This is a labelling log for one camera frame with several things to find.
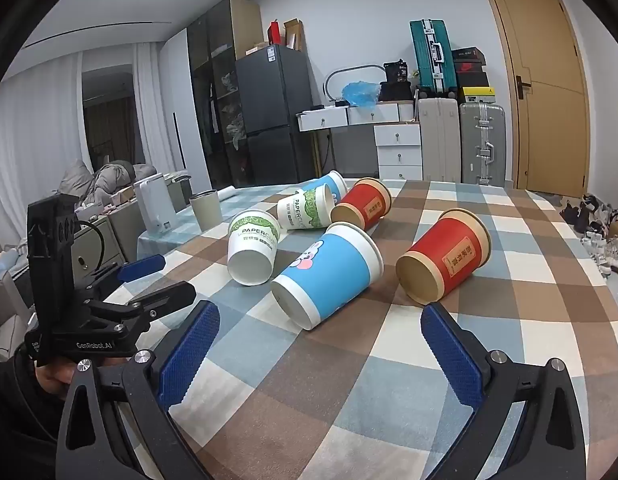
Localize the grey storage cabinet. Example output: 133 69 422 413
71 199 146 286

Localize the checked tablecloth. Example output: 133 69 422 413
136 178 618 480

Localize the black bag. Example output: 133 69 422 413
378 59 416 102

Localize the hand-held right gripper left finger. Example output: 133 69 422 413
56 300 222 480

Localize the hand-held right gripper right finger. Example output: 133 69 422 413
420 302 588 480

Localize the white curtain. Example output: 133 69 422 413
0 40 162 206

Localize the black cable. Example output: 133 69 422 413
76 219 106 273

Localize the blue plastic bag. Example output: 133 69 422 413
342 80 381 109

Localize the silver suitcase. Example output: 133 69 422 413
458 102 508 186

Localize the dark glass cabinet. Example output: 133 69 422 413
186 0 264 189

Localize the red paper cup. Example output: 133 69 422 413
330 177 393 231
395 208 492 306

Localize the brown cardboard box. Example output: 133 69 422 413
283 18 305 52

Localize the yellow black shoe box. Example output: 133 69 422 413
461 86 496 106

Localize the blue cartoon paper cup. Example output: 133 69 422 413
300 170 349 202
271 221 385 331

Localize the dark grey refrigerator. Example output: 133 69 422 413
235 44 320 189

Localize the white drawer desk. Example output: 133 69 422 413
296 101 422 181

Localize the person's left hand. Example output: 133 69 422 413
36 362 78 400

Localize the wooden door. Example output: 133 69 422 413
478 0 591 199

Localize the beige suitcase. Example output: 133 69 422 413
417 97 462 182

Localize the pile of grey coats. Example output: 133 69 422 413
58 158 158 207

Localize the white green paper cup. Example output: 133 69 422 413
227 210 281 287
277 183 335 231

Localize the teal suitcase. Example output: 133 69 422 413
409 18 458 99

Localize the row of shoes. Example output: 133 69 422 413
559 194 618 279

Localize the grey tumbler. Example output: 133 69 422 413
189 189 225 231

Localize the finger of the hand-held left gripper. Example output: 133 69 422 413
103 281 198 319
90 254 166 287

